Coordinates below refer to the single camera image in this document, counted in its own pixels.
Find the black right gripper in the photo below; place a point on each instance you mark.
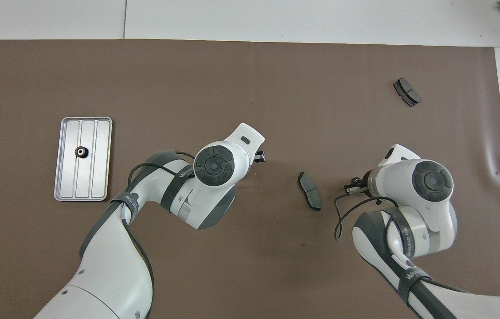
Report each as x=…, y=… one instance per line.
x=365, y=184

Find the large black bearing gear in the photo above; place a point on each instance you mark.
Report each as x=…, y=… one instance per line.
x=81, y=152

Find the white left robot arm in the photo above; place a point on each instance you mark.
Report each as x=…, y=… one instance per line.
x=112, y=274

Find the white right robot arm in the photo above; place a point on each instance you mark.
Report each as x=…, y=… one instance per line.
x=396, y=177

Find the silver ribbed metal tray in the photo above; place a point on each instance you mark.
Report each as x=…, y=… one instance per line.
x=99, y=168

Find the grey single brake pad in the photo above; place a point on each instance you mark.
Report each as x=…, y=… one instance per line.
x=310, y=191

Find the brown paper table mat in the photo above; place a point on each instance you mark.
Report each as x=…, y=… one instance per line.
x=232, y=88

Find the dark stacked brake pad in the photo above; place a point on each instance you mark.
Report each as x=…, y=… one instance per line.
x=407, y=91

